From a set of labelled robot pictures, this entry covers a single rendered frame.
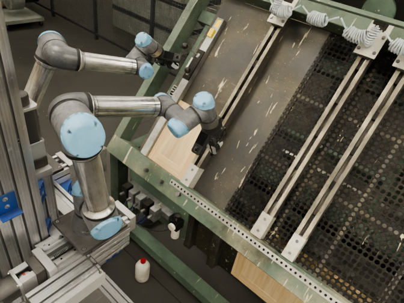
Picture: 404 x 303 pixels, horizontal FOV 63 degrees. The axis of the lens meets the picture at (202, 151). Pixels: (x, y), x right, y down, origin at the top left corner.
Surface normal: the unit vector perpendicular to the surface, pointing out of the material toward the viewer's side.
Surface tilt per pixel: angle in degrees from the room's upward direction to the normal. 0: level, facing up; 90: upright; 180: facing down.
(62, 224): 0
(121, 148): 53
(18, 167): 90
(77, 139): 83
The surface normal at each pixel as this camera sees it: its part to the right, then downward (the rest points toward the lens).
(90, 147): 0.58, 0.45
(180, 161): -0.43, -0.18
